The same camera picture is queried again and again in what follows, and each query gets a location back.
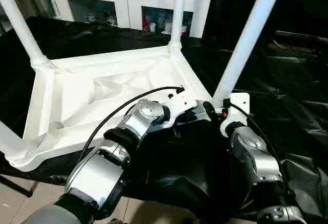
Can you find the white plastic table leg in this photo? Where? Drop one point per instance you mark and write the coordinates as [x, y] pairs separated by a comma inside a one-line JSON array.
[[15, 144], [248, 34], [178, 11], [20, 24]]

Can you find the white plastic table top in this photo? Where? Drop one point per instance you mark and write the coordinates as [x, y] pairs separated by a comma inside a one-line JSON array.
[[102, 85]]

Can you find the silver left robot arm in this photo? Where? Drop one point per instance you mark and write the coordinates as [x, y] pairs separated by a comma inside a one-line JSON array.
[[113, 152]]

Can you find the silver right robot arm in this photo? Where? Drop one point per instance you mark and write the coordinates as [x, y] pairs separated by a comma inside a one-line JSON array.
[[256, 157]]

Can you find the black mat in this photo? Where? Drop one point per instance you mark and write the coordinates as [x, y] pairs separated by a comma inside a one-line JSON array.
[[287, 90]]

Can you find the black metal rail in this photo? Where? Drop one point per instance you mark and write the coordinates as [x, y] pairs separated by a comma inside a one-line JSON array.
[[302, 35]]

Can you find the black metal table frame leg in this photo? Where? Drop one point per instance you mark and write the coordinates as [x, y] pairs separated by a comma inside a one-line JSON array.
[[15, 185]]

